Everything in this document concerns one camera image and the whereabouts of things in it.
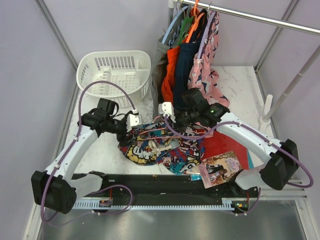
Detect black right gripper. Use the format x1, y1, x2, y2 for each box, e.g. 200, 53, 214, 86
164, 108, 198, 134

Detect pink wire hanger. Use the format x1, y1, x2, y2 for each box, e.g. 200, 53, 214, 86
134, 115, 201, 141

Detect comic print shorts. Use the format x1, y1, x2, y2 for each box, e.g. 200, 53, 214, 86
118, 121, 205, 176

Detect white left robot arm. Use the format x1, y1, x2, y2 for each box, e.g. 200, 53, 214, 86
31, 98, 142, 214

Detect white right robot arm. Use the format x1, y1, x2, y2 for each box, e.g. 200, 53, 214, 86
173, 88, 299, 197

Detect pink shark print shorts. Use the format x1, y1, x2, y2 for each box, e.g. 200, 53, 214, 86
182, 13, 230, 129

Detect navy blue shorts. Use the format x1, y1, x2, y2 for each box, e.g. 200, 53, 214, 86
173, 9, 208, 110

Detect orange shorts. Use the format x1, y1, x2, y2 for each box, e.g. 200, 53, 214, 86
161, 46, 180, 104

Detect grey shorts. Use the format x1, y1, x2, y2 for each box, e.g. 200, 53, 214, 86
149, 19, 182, 119

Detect green hanger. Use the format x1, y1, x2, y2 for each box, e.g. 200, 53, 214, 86
177, 16, 195, 46

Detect orange hanger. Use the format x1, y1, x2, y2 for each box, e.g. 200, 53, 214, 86
182, 0, 205, 43

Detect lilac hanger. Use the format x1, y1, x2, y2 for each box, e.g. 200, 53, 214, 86
196, 11, 218, 60

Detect light blue hanger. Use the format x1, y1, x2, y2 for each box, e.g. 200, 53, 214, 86
161, 5, 189, 47

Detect red plastic folder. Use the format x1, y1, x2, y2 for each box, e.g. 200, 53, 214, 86
202, 131, 251, 170

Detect white laundry basket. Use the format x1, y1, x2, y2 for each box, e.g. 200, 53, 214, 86
76, 50, 151, 105

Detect Taming of Shrew book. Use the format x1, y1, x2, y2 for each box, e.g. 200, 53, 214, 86
198, 151, 243, 189

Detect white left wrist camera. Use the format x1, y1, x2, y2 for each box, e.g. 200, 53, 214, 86
126, 113, 143, 132

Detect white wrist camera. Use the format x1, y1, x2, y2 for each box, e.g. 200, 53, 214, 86
126, 113, 143, 132
158, 101, 176, 123

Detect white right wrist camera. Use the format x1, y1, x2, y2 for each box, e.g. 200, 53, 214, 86
158, 101, 176, 123

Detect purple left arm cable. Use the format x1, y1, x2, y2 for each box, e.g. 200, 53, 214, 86
39, 80, 139, 228

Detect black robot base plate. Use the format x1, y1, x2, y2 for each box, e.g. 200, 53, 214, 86
69, 173, 261, 207

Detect light blue cable duct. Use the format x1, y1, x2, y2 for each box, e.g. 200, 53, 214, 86
72, 197, 248, 211

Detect metal clothes rail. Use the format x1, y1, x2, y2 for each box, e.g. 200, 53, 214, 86
168, 0, 320, 36

